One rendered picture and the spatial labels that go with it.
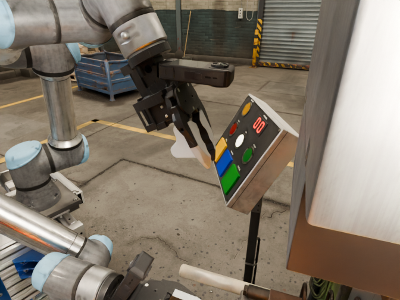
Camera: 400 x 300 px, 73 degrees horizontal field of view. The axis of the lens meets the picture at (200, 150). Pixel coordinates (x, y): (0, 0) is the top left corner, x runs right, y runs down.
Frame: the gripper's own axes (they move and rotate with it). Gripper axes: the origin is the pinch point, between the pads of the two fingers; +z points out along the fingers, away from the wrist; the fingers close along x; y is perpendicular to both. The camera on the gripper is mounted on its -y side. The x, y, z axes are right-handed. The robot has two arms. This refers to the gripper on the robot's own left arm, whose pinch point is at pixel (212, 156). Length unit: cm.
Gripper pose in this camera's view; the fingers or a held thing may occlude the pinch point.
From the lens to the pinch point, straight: 47.2
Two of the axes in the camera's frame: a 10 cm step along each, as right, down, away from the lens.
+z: 4.3, 8.6, 2.7
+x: -3.3, 4.3, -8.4
